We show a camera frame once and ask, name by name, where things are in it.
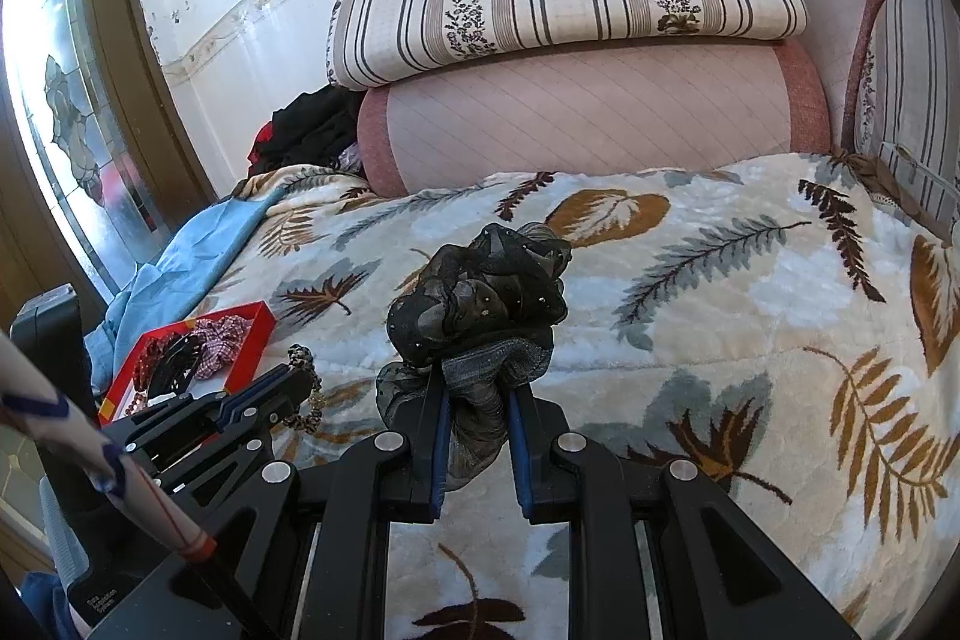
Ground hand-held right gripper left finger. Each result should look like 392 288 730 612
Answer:
112 376 452 640

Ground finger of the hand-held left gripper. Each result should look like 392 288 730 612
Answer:
101 365 317 455
150 413 299 500

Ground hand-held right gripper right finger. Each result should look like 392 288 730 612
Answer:
508 380 861 640

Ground red cardboard box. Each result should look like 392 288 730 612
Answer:
97 301 277 427

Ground leopard print scrunchie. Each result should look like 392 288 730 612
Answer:
287 344 329 437

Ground black sheer scrunchie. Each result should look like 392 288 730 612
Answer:
375 221 572 491

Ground red plaid scrunchie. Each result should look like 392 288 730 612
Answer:
191 314 256 380

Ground white striped stick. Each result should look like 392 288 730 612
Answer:
0 329 260 640

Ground black hair clip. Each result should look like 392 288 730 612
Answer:
146 332 205 398

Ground dark red dotted scrunchie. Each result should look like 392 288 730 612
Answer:
135 335 179 387

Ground blue cloth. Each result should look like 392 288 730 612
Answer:
82 197 278 395

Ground leaf printed blanket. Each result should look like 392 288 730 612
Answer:
97 149 960 640

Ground blue denim trousers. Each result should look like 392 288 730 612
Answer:
19 571 80 640

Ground red cloth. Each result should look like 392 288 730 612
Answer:
247 122 280 176

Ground brown wooden door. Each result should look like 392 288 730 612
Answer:
0 0 218 341

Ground black clothes pile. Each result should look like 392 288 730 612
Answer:
266 83 368 169

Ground long pink bolster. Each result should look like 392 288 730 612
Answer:
356 38 832 197

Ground narrow striped floral cushion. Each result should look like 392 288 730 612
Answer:
844 0 960 236

